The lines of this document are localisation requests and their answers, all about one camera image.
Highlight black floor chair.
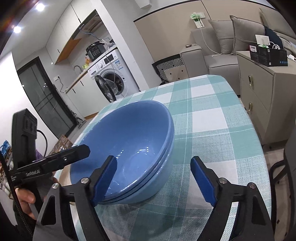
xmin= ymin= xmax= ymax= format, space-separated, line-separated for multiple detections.
xmin=151 ymin=54 xmax=188 ymax=85

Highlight small blue bowl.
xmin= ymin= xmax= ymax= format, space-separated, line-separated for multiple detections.
xmin=69 ymin=100 xmax=174 ymax=186

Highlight person's left forearm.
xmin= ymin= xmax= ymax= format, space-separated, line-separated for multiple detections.
xmin=0 ymin=204 xmax=35 ymax=241

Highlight grey side cabinet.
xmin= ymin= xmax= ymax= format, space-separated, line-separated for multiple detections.
xmin=236 ymin=50 xmax=296 ymax=145

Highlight striped black white cushion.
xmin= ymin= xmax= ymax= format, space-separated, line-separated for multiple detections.
xmin=157 ymin=58 xmax=184 ymax=70

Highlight white box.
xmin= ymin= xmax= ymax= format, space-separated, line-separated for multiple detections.
xmin=255 ymin=34 xmax=270 ymax=45

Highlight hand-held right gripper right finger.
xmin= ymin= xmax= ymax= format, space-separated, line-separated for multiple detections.
xmin=190 ymin=156 xmax=275 ymax=241

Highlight black framed glass door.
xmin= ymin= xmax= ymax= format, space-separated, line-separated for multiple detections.
xmin=17 ymin=57 xmax=77 ymax=139

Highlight white washing machine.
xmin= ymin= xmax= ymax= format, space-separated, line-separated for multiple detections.
xmin=87 ymin=47 xmax=140 ymax=102

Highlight black pressure cooker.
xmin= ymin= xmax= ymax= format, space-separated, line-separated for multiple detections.
xmin=85 ymin=41 xmax=106 ymax=62

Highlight teal white checkered tablecloth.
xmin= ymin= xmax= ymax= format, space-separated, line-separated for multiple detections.
xmin=57 ymin=75 xmax=271 ymax=241

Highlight grey floor mop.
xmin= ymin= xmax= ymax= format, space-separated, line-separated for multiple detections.
xmin=72 ymin=111 xmax=86 ymax=127

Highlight dark jacket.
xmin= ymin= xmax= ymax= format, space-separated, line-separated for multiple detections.
xmin=265 ymin=25 xmax=284 ymax=50

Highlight person's left hand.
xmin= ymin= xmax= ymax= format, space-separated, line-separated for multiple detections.
xmin=15 ymin=177 xmax=58 ymax=220

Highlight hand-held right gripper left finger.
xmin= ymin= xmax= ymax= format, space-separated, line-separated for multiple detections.
xmin=32 ymin=155 xmax=118 ymax=241

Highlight blue white packets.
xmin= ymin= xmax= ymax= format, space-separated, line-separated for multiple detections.
xmin=0 ymin=140 xmax=13 ymax=167

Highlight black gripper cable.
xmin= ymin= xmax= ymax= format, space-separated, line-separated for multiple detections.
xmin=0 ymin=152 xmax=33 ymax=241

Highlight range hood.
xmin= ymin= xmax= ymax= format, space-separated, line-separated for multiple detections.
xmin=72 ymin=10 xmax=102 ymax=40

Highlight white kitchen base cabinet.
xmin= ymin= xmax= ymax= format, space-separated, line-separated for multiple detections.
xmin=66 ymin=72 xmax=100 ymax=118

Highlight green wall charger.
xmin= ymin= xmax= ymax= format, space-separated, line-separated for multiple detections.
xmin=190 ymin=13 xmax=205 ymax=28

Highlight white charging cable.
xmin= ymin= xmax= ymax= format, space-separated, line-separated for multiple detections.
xmin=201 ymin=28 xmax=221 ymax=57

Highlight white upper kitchen cabinet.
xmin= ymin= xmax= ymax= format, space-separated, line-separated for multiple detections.
xmin=45 ymin=2 xmax=80 ymax=64

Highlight grey sofa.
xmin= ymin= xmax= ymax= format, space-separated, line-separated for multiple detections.
xmin=180 ymin=8 xmax=296 ymax=78

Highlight beige diamond pattern cushion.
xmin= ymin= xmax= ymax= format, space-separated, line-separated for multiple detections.
xmin=163 ymin=66 xmax=188 ymax=82

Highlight grey cushion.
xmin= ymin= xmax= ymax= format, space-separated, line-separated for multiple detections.
xmin=230 ymin=15 xmax=266 ymax=55
xmin=208 ymin=20 xmax=234 ymax=55

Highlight patterned brown box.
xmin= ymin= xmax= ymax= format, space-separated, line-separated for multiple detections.
xmin=47 ymin=136 xmax=73 ymax=161

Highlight black cardboard box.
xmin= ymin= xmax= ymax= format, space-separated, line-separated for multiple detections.
xmin=249 ymin=44 xmax=288 ymax=67

